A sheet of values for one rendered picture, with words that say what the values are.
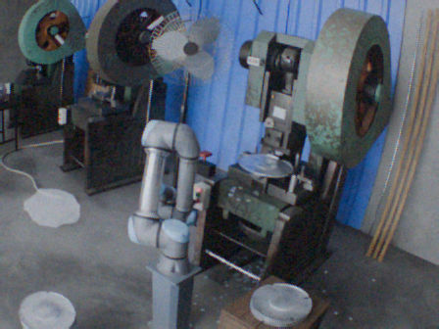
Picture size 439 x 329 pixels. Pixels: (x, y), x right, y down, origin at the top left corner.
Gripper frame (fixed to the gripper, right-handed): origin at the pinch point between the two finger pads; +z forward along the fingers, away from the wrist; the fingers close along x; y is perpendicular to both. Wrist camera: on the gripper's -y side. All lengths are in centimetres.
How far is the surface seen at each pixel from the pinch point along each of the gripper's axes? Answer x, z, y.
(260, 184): 25.5, 8.6, -22.0
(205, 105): -125, 124, -77
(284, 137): 29, 4, -49
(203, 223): 1.7, 13.6, 10.5
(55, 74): -304, 40, -44
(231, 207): 14.5, 11.4, -5.1
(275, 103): 21, -4, -63
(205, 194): 3.8, -0.4, -5.3
